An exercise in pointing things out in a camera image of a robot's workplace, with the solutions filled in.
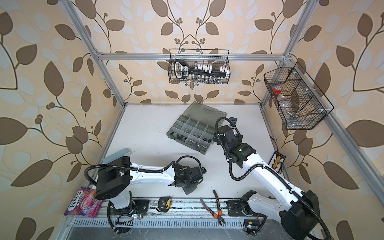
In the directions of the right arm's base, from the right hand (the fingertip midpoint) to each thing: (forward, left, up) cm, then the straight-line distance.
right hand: (226, 134), depth 79 cm
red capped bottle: (+24, -33, +9) cm, 42 cm away
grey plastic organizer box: (+17, +16, -16) cm, 29 cm away
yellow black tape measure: (-28, +33, -18) cm, 47 cm away
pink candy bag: (-27, +73, -17) cm, 79 cm away
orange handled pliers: (-34, +6, -19) cm, 39 cm away
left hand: (-20, +18, -20) cm, 33 cm away
